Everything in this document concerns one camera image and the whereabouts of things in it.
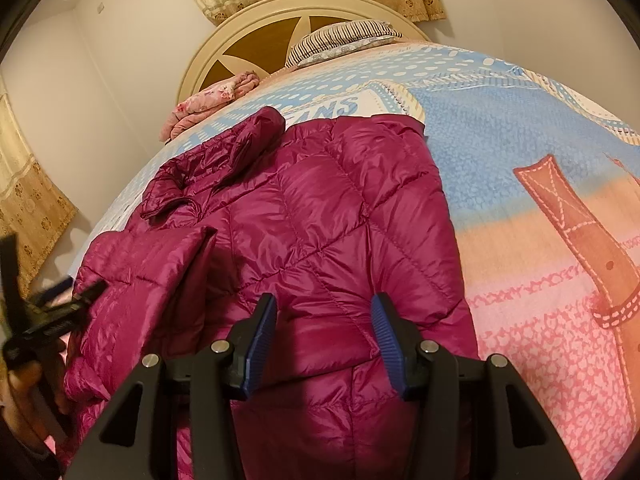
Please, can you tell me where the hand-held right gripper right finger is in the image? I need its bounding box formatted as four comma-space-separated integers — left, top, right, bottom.
370, 292, 583, 480

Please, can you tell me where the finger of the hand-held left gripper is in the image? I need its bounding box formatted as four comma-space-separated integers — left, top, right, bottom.
27, 280, 108, 333
0, 234, 26, 308

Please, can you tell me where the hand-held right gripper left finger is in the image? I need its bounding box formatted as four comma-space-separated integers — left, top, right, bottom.
64, 293, 278, 480

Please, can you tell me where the magenta quilted puffer jacket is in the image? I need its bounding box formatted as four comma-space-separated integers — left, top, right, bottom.
54, 109, 482, 480

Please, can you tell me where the person's left hand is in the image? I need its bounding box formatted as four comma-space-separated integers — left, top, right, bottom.
0, 360, 72, 442

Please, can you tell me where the pink and blue printed blanket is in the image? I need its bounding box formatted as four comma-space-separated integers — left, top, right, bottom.
65, 40, 640, 480

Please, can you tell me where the folded pink floral quilt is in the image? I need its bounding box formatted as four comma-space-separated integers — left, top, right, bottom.
159, 72, 261, 142

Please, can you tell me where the striped pillow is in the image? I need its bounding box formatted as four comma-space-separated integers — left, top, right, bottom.
286, 19, 403, 68

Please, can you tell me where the cream wooden headboard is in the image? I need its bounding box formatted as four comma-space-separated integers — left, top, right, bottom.
177, 0, 433, 106

